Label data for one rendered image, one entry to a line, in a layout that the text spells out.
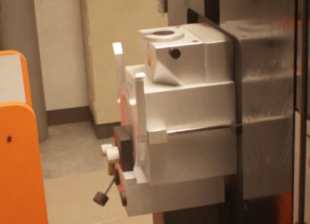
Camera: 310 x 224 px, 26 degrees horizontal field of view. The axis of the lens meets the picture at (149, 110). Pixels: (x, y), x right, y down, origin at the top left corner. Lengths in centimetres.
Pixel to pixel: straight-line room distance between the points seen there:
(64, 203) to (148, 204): 98
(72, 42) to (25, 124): 314
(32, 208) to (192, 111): 49
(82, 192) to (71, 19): 252
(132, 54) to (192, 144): 319
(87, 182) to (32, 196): 69
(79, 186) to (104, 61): 214
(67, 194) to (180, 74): 109
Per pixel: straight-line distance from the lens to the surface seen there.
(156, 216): 74
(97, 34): 378
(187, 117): 64
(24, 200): 107
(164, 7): 65
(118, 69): 73
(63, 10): 411
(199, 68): 64
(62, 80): 421
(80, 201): 165
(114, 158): 68
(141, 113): 62
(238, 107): 65
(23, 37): 383
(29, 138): 103
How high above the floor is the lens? 144
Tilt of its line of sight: 19 degrees down
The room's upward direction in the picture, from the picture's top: 3 degrees counter-clockwise
